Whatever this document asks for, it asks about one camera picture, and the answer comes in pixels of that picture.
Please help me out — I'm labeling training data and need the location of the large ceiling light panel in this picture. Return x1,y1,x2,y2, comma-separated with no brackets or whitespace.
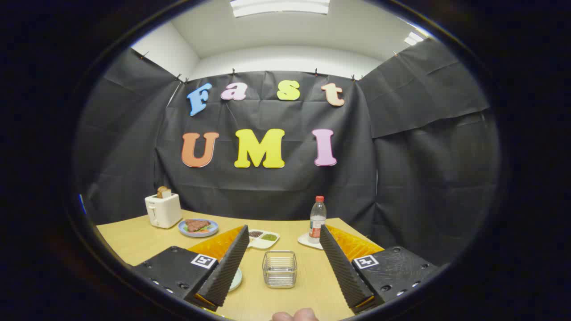
230,0,331,18

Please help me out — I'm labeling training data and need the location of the blue plate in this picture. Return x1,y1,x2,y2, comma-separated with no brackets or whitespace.
178,218,219,238

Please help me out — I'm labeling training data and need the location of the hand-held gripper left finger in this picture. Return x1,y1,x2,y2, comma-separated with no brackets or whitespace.
132,224,250,313

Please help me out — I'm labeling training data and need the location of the black backdrop cloth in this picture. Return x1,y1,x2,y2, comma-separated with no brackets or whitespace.
74,38,500,268

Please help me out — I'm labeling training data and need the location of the clear water bottle red cap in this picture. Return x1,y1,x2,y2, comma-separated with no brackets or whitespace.
308,195,327,244

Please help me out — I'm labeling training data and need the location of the white square coaster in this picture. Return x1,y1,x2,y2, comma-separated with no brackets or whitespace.
298,232,324,250

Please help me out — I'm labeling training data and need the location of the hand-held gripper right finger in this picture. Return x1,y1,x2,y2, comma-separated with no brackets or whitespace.
319,224,440,315

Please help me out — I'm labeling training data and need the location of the metal wire basket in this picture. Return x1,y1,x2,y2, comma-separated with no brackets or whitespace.
262,250,298,288

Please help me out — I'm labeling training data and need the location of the white toaster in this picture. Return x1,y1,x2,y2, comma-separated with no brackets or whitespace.
145,193,183,229

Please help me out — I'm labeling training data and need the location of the white divided dish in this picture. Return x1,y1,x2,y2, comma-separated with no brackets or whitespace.
246,229,280,249

